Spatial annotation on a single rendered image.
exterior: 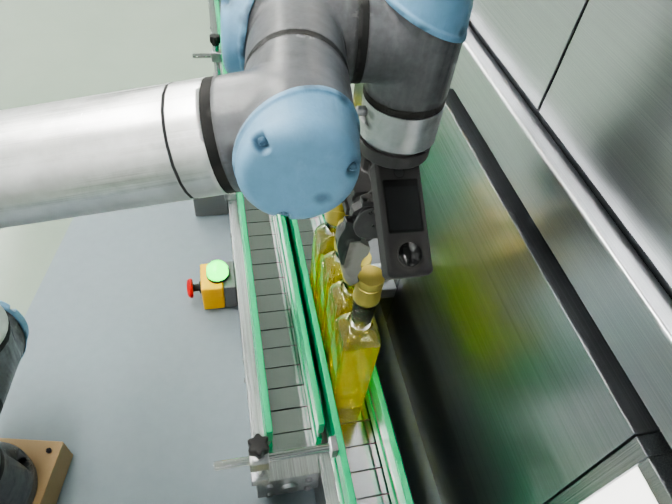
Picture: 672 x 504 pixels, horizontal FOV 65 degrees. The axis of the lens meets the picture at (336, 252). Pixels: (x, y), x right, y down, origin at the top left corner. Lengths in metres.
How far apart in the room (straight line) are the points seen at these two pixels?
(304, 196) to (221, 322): 0.83
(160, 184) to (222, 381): 0.75
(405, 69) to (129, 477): 0.80
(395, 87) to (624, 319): 0.26
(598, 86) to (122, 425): 0.89
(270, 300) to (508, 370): 0.51
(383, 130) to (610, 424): 0.31
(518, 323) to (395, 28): 0.32
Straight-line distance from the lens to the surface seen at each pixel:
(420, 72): 0.45
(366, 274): 0.64
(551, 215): 0.53
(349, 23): 0.43
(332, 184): 0.31
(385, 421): 0.80
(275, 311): 0.98
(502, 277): 0.60
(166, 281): 1.21
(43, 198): 0.37
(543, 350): 0.55
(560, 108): 0.56
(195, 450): 1.01
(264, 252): 1.07
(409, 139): 0.48
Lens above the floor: 1.69
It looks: 49 degrees down
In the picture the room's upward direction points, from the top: 8 degrees clockwise
